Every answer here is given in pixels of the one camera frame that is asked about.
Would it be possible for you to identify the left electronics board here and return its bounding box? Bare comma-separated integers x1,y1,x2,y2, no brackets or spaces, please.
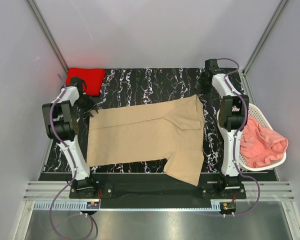
86,201,100,209

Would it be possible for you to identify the beige t shirt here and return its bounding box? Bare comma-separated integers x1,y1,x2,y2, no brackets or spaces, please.
86,94,205,186

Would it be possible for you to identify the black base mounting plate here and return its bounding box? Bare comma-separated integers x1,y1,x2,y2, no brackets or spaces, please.
66,173,247,200

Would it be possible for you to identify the right aluminium corner post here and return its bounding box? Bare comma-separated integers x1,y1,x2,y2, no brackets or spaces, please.
242,0,290,75

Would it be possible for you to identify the white plastic laundry basket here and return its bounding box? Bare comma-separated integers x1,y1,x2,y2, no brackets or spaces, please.
218,103,286,177

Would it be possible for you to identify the folded red t shirt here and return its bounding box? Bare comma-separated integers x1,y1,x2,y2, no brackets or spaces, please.
65,67,106,97

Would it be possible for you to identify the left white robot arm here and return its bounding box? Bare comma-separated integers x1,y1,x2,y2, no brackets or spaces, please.
42,76,98,199

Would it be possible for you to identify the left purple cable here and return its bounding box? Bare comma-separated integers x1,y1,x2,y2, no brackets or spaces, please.
48,73,99,240

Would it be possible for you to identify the pink t shirt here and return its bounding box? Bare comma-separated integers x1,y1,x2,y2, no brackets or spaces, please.
240,116,289,168

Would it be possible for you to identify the electronics board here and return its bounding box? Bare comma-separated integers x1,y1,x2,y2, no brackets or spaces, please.
220,202,237,212
86,201,100,209

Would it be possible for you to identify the aluminium corner post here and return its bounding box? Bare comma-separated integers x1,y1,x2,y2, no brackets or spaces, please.
25,0,69,73
242,0,290,75

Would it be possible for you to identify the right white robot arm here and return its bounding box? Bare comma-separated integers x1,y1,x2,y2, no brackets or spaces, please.
197,58,250,200

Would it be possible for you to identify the right electronics board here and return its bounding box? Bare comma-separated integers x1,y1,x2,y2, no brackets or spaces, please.
220,202,237,212

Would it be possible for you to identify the left aluminium corner post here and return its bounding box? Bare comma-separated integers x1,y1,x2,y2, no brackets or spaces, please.
25,0,69,73

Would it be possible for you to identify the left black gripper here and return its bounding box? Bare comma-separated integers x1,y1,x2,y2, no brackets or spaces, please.
74,93,98,117

